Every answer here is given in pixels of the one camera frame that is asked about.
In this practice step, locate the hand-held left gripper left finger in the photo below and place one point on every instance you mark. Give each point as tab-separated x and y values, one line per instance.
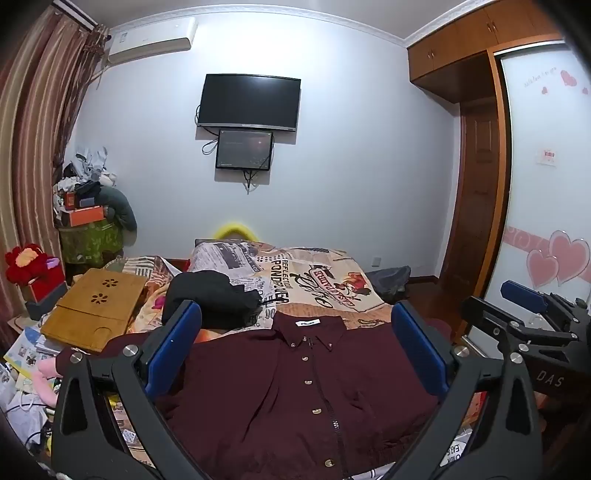
178	344

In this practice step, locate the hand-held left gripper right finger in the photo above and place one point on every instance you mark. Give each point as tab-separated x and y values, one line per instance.
418	344

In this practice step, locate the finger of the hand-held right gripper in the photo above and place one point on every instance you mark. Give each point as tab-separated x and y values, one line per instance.
521	293
498	323

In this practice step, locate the maroon button-up shirt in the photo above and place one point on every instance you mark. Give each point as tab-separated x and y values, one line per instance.
286	392

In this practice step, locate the pile of clothes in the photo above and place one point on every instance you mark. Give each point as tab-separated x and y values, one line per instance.
85	175

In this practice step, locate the folded black garment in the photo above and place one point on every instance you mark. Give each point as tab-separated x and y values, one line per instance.
207	300

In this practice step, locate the grey bag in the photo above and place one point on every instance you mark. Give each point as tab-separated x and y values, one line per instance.
392	282

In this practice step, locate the wooden lap desk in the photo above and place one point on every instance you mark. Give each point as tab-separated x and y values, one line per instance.
92	309

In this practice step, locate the white heart-print sliding door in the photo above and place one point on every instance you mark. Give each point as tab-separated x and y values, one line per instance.
545	194

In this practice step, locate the wooden room door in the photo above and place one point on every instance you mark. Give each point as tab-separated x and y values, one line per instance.
475	198

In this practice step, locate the printed bed blanket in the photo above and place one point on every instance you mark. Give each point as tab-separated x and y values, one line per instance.
318	281

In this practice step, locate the yellow curved object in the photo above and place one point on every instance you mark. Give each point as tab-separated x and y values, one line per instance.
235	230

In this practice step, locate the pink plush toy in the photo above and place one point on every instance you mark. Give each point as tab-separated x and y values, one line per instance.
48	369

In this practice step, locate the red box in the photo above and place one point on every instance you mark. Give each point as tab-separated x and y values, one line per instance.
46	290

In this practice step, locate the pile of books and papers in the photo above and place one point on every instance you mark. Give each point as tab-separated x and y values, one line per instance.
25	360

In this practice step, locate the orange box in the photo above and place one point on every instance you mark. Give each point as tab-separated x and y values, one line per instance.
83	216

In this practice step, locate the red flower plush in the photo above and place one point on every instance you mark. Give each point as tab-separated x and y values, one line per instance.
27	261

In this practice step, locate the wooden overhead cabinets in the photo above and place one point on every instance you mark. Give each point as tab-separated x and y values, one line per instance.
461	50

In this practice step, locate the striped brown curtain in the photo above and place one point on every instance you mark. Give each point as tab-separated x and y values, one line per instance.
32	138

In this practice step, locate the white air conditioner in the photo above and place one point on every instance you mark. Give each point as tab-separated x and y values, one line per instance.
152	41

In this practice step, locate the white wall socket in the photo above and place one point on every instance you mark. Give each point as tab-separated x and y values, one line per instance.
376	262

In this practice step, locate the small wall-mounted monitor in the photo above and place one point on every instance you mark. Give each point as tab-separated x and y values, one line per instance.
244	150

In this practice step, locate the wall-mounted black television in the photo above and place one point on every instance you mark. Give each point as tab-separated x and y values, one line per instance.
249	99

